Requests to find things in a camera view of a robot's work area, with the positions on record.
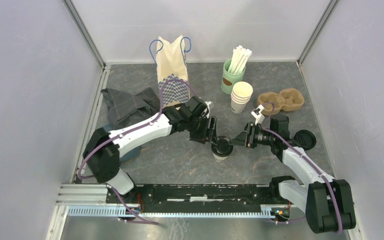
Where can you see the white wrapped straws bundle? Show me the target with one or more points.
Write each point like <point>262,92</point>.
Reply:
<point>239,59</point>

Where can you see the blue cloth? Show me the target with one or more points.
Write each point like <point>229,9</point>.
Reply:
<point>129,155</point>

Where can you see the brown cardboard cup carrier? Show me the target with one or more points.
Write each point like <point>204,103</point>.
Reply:
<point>286,100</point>

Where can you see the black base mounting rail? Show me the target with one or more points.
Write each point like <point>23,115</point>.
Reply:
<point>205,198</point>

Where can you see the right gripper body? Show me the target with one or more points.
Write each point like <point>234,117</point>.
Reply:
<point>250,128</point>

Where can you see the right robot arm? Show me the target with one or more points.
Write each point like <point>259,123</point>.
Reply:
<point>327,202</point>

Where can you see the black plastic cup lid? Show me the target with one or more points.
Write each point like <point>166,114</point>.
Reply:
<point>222,147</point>

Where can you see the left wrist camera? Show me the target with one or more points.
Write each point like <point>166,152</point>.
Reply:
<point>207,110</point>

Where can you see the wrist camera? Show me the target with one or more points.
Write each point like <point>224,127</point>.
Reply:
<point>257,113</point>
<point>207,110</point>

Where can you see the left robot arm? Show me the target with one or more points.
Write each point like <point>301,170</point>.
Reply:
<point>101,157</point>

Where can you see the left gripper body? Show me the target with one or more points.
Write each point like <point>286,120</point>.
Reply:
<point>199,130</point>

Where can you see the white paper coffee cup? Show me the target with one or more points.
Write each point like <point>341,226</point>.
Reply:
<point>220,157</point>

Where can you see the stack of paper cups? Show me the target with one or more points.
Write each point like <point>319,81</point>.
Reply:
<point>240,96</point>

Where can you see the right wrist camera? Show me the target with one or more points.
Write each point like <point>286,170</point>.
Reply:
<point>257,113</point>

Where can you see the green straw holder cup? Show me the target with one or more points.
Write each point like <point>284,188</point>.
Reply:
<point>228,79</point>

